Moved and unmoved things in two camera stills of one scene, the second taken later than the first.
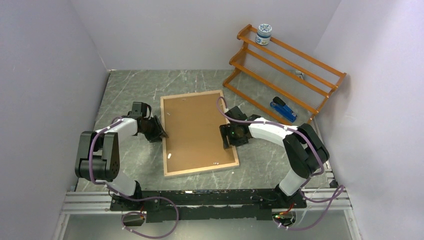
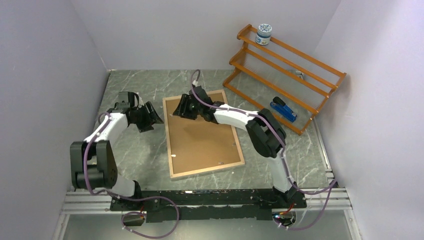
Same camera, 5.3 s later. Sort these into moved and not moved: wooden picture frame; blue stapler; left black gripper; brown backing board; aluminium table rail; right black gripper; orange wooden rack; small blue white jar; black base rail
Moved: wooden picture frame; right black gripper; left black gripper
Not moved: orange wooden rack; small blue white jar; blue stapler; brown backing board; aluminium table rail; black base rail
